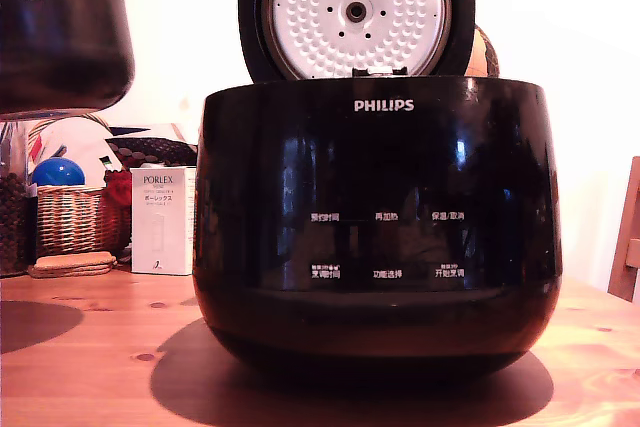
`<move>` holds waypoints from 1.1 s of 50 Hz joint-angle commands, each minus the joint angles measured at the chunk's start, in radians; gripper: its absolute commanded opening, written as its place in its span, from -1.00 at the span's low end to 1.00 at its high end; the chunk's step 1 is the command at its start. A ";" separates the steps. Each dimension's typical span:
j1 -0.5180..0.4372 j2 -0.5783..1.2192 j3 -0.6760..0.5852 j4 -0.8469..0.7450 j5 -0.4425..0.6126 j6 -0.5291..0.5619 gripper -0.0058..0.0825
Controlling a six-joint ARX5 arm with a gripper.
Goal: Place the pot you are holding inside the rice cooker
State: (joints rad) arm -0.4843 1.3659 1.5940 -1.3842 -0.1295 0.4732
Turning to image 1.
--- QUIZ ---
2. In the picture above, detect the cork coaster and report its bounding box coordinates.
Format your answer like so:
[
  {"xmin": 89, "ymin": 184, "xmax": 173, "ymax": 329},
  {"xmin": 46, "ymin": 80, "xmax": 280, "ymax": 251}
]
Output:
[
  {"xmin": 34, "ymin": 252, "xmax": 118, "ymax": 271},
  {"xmin": 27, "ymin": 263, "xmax": 114, "ymax": 280}
]

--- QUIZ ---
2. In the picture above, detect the rice cooker lid, white plate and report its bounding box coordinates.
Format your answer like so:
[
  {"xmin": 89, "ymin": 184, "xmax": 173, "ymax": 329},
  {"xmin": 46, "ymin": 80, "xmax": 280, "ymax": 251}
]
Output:
[{"xmin": 237, "ymin": 0, "xmax": 476, "ymax": 83}]

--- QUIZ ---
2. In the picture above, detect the dark dotted pouch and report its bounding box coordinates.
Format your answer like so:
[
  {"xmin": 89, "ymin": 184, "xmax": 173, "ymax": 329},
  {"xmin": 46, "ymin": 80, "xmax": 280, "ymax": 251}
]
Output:
[{"xmin": 104, "ymin": 135, "xmax": 199, "ymax": 169}]

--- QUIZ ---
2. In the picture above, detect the wooden chair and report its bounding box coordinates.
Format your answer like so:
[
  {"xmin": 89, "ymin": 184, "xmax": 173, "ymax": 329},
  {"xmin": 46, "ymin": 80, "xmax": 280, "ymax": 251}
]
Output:
[{"xmin": 607, "ymin": 155, "xmax": 640, "ymax": 304}]

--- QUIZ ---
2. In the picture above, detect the blue ball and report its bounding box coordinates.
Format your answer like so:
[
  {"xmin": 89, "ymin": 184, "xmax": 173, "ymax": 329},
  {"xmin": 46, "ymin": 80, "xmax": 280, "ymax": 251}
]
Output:
[{"xmin": 31, "ymin": 157, "xmax": 87, "ymax": 188}]

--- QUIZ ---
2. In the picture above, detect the white printed paper bag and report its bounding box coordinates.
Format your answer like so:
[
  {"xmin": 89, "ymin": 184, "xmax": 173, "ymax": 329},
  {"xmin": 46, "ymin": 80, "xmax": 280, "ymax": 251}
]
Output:
[{"xmin": 28, "ymin": 116, "xmax": 124, "ymax": 186}]

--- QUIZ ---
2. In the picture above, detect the black cooking pot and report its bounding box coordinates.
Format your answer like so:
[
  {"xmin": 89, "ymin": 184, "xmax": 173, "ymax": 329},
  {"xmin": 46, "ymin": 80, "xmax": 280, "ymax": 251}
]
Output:
[{"xmin": 0, "ymin": 0, "xmax": 137, "ymax": 119}]

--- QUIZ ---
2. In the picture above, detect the white Porlex box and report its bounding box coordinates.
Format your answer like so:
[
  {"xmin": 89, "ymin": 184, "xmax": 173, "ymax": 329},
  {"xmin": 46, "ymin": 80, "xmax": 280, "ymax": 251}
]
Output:
[{"xmin": 130, "ymin": 165, "xmax": 197, "ymax": 276}]

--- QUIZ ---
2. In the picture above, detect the red knitted fabric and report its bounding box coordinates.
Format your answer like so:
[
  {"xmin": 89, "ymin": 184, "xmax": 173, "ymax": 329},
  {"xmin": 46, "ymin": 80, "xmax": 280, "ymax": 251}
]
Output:
[{"xmin": 102, "ymin": 169, "xmax": 134, "ymax": 209}]

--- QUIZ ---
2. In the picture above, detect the brown round woven object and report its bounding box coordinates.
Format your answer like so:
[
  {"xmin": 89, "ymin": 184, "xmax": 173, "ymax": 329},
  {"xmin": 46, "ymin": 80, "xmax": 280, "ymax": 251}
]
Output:
[{"xmin": 468, "ymin": 24, "xmax": 502, "ymax": 79}]

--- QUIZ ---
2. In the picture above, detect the black Philips rice cooker body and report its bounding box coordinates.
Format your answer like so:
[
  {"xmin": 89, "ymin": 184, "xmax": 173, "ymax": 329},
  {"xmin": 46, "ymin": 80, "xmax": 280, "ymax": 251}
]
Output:
[{"xmin": 194, "ymin": 74, "xmax": 563, "ymax": 388}]

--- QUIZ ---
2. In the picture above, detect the woven wicker basket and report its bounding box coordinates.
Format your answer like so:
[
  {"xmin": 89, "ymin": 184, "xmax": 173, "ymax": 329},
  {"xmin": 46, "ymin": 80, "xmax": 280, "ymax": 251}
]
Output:
[{"xmin": 27, "ymin": 110, "xmax": 132, "ymax": 258}]

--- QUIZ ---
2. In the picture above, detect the glass jar of coffee beans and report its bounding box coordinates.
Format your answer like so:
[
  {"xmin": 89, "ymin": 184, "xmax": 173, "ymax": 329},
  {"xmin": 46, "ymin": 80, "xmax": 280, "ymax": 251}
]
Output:
[{"xmin": 0, "ymin": 119, "xmax": 39, "ymax": 279}]

